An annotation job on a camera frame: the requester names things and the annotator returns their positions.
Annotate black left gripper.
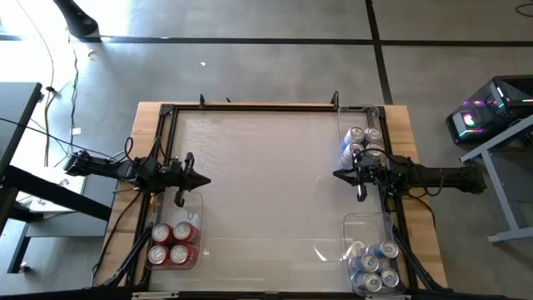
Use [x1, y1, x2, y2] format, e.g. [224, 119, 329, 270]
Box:
[164, 152, 212, 208]

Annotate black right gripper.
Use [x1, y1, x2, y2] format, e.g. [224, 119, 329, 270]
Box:
[332, 152, 380, 203]

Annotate clear plastic bin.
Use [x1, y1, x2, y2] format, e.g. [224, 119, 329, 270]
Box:
[341, 212, 407, 296]
[336, 103, 386, 168]
[146, 190, 205, 270]

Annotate white cardboard box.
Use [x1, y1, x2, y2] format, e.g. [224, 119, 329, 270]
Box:
[16, 165, 89, 213]

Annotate grey metal stand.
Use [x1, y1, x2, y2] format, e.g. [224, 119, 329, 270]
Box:
[459, 118, 533, 246]

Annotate black rig beam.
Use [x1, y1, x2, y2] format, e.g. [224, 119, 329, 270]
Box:
[0, 286, 533, 300]

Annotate black RGB computer case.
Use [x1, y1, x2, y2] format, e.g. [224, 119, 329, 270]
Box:
[445, 74, 533, 146]

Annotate black flat desk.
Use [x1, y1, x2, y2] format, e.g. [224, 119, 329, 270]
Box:
[0, 81, 113, 274]

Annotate black tapered stand leg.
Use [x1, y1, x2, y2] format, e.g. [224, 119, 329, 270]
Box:
[52, 0, 100, 38]

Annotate black table frame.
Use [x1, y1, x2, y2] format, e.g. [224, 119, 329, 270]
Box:
[124, 102, 421, 293]

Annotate silver bracket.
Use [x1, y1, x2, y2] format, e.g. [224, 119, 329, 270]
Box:
[132, 291, 180, 300]
[366, 292, 413, 300]

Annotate black floor cable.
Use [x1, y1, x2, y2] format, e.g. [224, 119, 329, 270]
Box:
[64, 27, 81, 168]

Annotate yellow cable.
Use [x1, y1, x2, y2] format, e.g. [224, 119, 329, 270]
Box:
[14, 0, 56, 168]

